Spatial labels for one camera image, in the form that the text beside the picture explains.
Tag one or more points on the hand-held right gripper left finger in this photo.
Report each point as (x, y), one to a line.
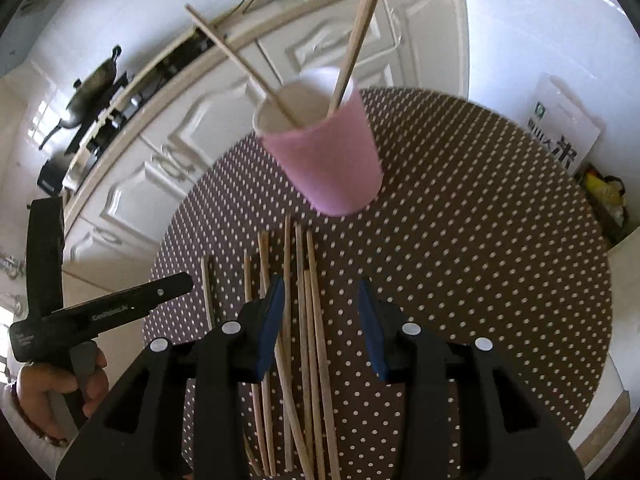
(272, 332)

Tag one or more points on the brown dotted tablecloth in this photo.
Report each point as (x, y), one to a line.
(475, 260)

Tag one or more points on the steel wok with lid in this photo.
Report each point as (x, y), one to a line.
(92, 91)

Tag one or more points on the cream lower kitchen cabinet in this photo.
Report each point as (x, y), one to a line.
(200, 125)

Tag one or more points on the bunch of wooden chopsticks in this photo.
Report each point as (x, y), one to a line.
(312, 360)

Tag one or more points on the black glass gas stove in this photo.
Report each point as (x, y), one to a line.
(172, 60)

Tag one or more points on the white door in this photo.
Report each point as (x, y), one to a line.
(600, 400)

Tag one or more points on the white rice bag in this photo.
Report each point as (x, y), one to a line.
(560, 120)

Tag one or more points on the person's left forearm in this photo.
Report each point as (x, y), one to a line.
(10, 420)

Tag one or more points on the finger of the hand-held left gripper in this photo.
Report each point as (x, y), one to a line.
(165, 290)

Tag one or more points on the light wooden chopstick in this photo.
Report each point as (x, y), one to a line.
(357, 35)
(235, 60)

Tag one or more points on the yellow plastic bag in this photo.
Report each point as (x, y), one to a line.
(602, 190)

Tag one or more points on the pink paper cup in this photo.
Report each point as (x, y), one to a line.
(325, 160)

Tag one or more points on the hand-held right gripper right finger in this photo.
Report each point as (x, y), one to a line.
(372, 332)

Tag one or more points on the person's left hand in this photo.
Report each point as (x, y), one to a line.
(45, 392)

